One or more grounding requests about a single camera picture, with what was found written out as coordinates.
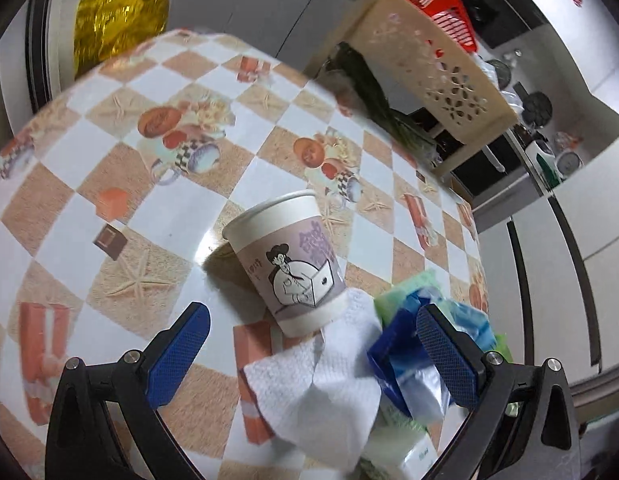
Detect red plastic basket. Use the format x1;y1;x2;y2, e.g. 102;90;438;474
389;0;479;54

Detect green plastic bag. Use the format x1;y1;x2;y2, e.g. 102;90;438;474
373;270;513;362

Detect white green kitchen appliance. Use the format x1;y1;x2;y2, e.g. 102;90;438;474
524;139;565;192

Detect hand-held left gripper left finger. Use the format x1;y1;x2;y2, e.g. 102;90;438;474
45;302;211;480

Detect grey sliding door frame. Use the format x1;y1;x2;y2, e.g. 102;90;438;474
24;0;82;113

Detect gold foil bag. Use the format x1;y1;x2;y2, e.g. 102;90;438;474
73;0;171;79

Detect round metal trivet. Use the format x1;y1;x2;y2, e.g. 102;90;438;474
522;91;553;128

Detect checkered printed tablecloth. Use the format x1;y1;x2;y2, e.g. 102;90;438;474
0;29;491;480

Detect green leafy vegetables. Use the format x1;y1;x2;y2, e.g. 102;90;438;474
333;42;440;162

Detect green white carton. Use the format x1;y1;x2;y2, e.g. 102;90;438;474
360;400;441;480

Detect white refrigerator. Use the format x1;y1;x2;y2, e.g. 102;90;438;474
472;125;619;391

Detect beige plastic chair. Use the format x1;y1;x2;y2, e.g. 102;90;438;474
309;0;520;178

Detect printed white paper cup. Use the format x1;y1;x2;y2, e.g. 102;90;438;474
222;191;348;339

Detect white paper tissue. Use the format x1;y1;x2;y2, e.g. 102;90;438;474
243;287;386;474

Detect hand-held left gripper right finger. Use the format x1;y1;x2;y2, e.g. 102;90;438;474
416;304;581;480

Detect blue plastic wrapper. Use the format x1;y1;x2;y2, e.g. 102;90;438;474
367;290;491;422

